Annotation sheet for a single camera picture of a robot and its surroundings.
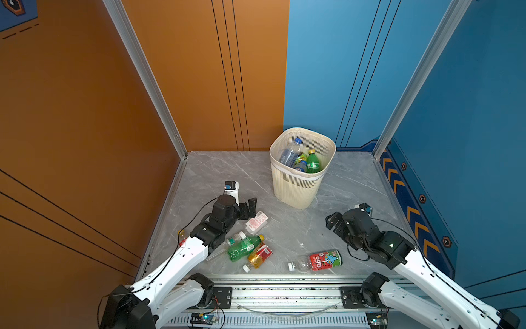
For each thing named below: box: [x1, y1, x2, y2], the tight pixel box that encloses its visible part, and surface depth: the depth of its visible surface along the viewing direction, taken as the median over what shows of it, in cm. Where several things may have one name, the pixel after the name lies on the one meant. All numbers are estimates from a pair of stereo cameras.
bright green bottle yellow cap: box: [294, 151, 308, 164], surface depth 97 cm
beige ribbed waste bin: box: [269, 127, 337, 210], surface depth 90 cm
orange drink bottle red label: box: [242, 244, 274, 273], surface depth 80 cm
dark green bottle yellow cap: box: [306, 148, 320, 174], surface depth 96 cm
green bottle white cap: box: [227, 235, 262, 263], surface depth 82 cm
